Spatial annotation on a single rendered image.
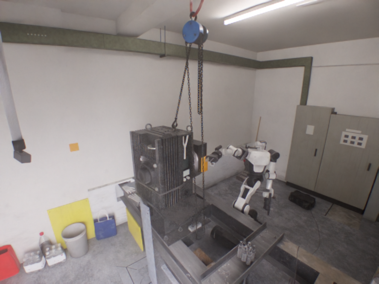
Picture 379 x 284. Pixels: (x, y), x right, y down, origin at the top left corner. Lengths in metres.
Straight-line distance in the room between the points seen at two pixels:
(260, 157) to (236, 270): 1.24
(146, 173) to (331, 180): 3.35
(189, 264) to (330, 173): 3.08
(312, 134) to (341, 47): 1.56
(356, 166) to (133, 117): 3.67
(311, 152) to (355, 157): 0.69
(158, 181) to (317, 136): 3.08
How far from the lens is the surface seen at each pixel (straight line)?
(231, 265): 1.73
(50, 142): 2.51
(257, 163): 2.29
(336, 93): 4.04
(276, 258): 2.19
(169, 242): 1.86
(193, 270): 1.68
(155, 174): 1.64
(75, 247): 2.81
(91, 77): 2.55
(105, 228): 2.93
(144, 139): 1.78
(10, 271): 3.10
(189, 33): 1.45
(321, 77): 4.12
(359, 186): 4.01
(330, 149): 3.91
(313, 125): 3.91
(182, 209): 1.84
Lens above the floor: 2.01
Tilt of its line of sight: 16 degrees down
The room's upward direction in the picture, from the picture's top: straight up
